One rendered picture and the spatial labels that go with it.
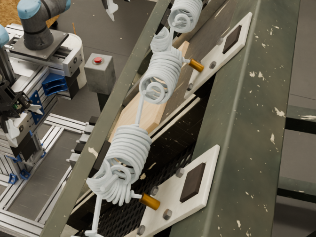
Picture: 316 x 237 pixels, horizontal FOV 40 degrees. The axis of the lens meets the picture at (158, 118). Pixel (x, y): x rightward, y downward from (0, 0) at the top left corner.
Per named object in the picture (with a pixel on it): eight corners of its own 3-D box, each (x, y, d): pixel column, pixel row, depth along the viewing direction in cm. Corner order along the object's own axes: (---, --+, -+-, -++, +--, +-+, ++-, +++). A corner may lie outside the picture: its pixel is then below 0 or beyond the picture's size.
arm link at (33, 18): (17, 25, 219) (10, 2, 209) (40, 14, 225) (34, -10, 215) (30, 35, 213) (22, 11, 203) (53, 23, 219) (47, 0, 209)
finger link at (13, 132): (19, 147, 137) (13, 118, 137) (7, 148, 141) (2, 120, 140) (27, 145, 140) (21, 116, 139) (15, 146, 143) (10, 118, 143)
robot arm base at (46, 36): (18, 46, 223) (12, 30, 216) (34, 29, 233) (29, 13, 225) (43, 52, 219) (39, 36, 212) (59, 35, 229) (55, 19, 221)
